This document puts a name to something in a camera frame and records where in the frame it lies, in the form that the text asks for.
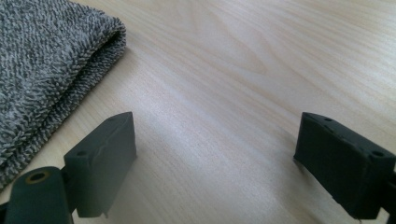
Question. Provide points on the grey terry towel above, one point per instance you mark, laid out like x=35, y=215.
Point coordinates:
x=46, y=68

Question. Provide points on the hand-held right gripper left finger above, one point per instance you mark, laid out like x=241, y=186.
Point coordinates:
x=102, y=161

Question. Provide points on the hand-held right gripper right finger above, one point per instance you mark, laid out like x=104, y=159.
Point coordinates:
x=342, y=165

